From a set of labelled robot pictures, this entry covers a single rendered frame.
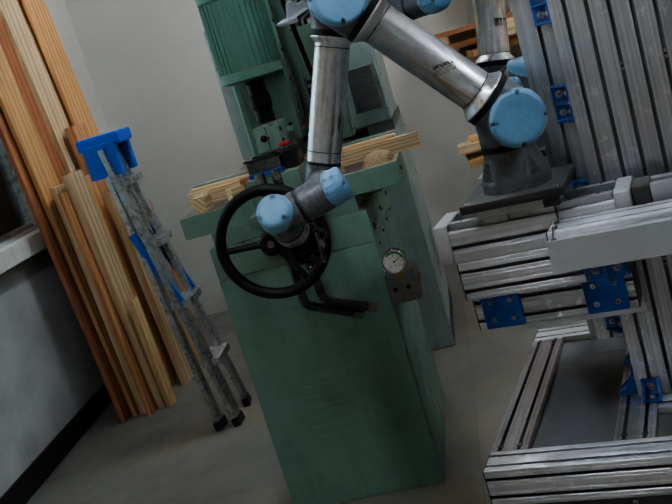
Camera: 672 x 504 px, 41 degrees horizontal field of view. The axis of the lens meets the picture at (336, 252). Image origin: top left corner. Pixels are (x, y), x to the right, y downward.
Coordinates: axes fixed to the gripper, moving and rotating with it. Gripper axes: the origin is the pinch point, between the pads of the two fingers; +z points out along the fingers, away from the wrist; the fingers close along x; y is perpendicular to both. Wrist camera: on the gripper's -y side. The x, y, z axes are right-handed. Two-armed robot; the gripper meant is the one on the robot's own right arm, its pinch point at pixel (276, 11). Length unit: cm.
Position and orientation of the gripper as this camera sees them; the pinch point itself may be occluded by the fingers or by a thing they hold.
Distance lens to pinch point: 243.2
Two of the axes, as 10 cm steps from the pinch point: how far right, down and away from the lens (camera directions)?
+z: -9.5, 2.5, 1.8
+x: 0.6, 7.3, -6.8
